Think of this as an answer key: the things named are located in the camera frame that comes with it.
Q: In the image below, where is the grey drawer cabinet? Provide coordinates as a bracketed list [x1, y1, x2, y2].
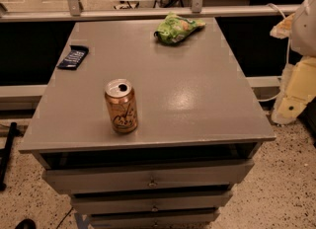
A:
[18, 18, 277, 229]

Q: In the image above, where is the drawer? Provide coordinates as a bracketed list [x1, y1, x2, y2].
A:
[89, 208, 219, 229]
[42, 159, 254, 194]
[71, 191, 232, 215]

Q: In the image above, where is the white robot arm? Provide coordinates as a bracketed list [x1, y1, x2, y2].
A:
[270, 0, 316, 124]

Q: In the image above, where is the middle drawer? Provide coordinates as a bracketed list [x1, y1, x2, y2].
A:
[71, 191, 232, 215]

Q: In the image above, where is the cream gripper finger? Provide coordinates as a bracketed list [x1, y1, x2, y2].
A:
[270, 14, 294, 39]
[272, 56, 316, 124]

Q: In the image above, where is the white cable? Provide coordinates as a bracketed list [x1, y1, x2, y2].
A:
[257, 3, 292, 103]

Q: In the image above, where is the green rice chip bag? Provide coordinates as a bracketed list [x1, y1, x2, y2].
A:
[154, 12, 205, 45]

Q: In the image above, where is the orange soda can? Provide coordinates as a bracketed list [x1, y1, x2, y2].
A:
[105, 79, 138, 133]

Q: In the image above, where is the top drawer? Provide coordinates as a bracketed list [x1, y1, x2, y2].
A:
[42, 159, 254, 194]

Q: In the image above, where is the dark blue snack bar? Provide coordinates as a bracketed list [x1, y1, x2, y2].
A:
[57, 45, 89, 70]

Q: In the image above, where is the bottom drawer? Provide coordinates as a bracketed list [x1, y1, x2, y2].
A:
[89, 208, 219, 229]

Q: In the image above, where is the black shoe tip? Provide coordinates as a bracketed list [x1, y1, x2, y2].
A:
[15, 219, 37, 229]

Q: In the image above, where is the black metal stand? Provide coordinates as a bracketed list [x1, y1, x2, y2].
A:
[0, 122, 17, 191]

